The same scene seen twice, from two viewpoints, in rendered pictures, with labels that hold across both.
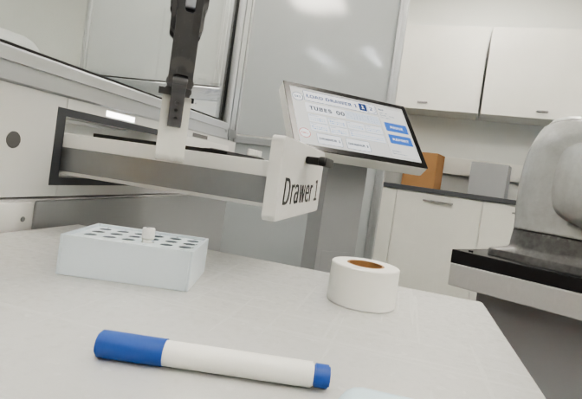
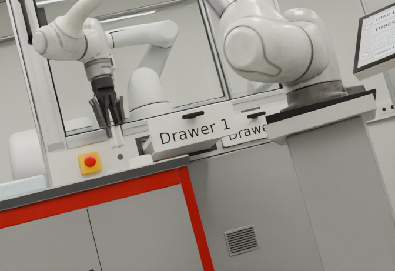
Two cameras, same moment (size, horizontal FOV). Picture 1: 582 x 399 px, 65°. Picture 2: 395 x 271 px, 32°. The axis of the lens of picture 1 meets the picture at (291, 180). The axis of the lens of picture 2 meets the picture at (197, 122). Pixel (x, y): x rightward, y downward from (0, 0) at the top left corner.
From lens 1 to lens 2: 2.05 m
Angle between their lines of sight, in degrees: 63
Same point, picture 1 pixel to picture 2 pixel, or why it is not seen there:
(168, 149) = (113, 144)
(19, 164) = (126, 164)
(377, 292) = (131, 165)
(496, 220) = not seen: outside the picture
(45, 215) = not seen: hidden behind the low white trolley
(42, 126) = (130, 148)
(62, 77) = (132, 127)
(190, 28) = (96, 110)
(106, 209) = not seen: hidden behind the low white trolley
